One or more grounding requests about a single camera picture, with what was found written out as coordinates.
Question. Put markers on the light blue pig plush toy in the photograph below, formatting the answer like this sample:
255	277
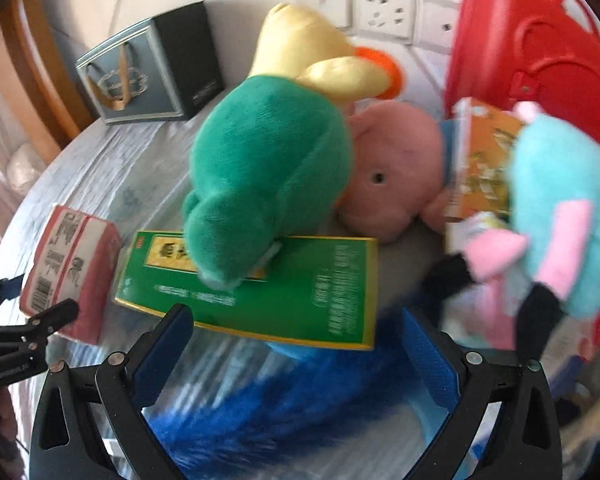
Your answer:
555	185

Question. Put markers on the blue towel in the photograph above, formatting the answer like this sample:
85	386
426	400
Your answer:
280	410

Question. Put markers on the green yellow-edged carton box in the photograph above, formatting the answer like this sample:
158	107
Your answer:
320	290

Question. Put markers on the pink pig plush toy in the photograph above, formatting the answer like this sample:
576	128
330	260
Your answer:
395	175

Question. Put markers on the white wall socket panel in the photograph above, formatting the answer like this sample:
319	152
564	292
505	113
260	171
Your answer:
380	10

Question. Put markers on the dark gift bag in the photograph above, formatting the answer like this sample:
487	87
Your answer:
135	75

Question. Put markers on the green yellow plush toy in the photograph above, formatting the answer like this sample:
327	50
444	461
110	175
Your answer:
265	160

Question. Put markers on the curved wooden trim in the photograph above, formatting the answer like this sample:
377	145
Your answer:
40	70

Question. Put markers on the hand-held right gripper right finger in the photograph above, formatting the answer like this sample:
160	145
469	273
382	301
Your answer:
430	360

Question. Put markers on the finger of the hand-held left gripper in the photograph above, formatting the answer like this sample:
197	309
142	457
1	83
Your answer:
50	320
5	287

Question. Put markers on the red plastic case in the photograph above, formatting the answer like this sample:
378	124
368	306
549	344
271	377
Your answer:
525	45

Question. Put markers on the orange printed box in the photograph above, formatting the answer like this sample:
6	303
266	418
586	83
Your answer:
485	160

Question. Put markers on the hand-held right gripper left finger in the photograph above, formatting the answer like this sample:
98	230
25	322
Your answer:
165	350

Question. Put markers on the pink tissue pack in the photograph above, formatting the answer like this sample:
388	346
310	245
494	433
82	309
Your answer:
70	265

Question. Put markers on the round desktop with plastic cover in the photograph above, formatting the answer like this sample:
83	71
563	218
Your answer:
130	170

